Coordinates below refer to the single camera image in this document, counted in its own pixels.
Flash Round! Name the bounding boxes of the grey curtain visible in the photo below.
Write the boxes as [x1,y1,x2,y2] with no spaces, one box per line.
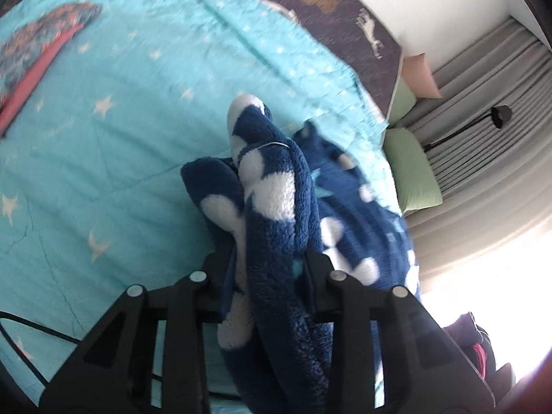
[400,18,551,288]

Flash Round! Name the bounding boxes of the turquoise star-print quilt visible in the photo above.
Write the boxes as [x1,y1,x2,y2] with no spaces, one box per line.
[1,0,397,337]

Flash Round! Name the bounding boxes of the green pillow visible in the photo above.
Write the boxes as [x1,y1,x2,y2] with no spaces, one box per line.
[387,78,417,126]
[383,128,443,212]

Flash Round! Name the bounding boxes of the navy fleece star-print garment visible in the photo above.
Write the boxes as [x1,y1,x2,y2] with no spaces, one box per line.
[181,95,419,413]

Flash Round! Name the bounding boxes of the folded floral pink clothes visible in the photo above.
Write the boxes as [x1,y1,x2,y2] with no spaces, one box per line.
[1,2,102,133]

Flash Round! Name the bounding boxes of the dark deer-print bed sheet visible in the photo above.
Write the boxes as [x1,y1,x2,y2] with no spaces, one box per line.
[268,0,402,116]

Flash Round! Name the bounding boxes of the black floor lamp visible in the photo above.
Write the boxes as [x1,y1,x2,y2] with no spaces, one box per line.
[423,105,514,152]

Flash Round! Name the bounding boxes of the pink pillow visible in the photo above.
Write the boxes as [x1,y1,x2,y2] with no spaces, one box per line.
[401,53,442,99]

